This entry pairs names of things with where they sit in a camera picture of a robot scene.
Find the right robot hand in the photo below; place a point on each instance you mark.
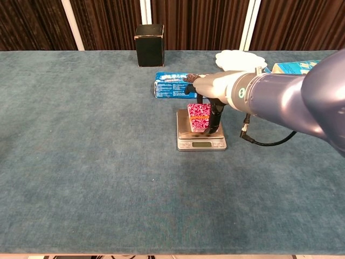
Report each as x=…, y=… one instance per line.
x=213, y=93

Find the small pink card box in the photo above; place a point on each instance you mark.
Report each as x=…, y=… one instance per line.
x=200, y=118

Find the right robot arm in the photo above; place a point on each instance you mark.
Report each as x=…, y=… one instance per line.
x=291, y=99

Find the silver digital kitchen scale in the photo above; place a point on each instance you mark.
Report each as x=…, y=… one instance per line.
x=200, y=135

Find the blue scale packaging box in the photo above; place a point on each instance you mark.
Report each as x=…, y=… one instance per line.
x=295, y=67

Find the blue cookie box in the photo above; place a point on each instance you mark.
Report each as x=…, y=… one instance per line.
x=175, y=85

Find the white flower-shaped paint palette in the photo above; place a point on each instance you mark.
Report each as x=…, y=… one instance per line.
x=240, y=60

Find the black cardboard box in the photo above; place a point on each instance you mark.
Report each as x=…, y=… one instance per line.
x=150, y=45

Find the blue table mat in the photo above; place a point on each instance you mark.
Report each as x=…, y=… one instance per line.
x=107, y=162

